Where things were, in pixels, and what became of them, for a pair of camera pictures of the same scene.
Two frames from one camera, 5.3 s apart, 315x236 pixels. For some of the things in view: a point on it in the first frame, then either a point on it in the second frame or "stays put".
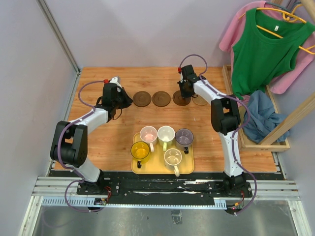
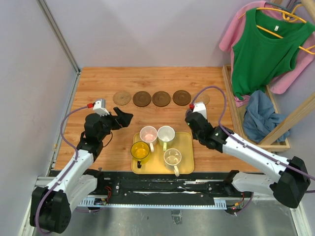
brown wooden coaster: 178,100 stays put
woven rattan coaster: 200,101 stays put
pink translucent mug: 148,134 stays put
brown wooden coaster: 141,99 stays put
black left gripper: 128,101 to 123,119
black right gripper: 181,83 to 194,135
